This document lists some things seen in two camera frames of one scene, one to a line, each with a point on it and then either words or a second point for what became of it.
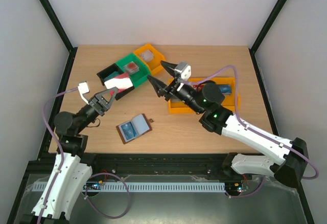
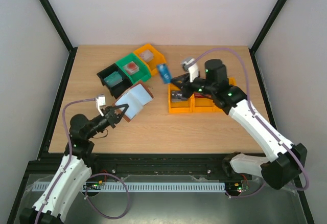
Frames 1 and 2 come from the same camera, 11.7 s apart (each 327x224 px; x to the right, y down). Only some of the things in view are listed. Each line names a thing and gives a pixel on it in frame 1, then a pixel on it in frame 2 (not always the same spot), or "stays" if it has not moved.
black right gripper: [171, 88] -> [190, 85]
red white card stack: [131, 67] stays
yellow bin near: [177, 106] stays
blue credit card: [128, 130] -> [165, 72]
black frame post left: [57, 22] stays
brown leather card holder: [139, 125] -> [137, 99]
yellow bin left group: [154, 64] stays
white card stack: [147, 56] stays
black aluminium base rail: [163, 164] stays
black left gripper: [97, 104] -> [112, 116]
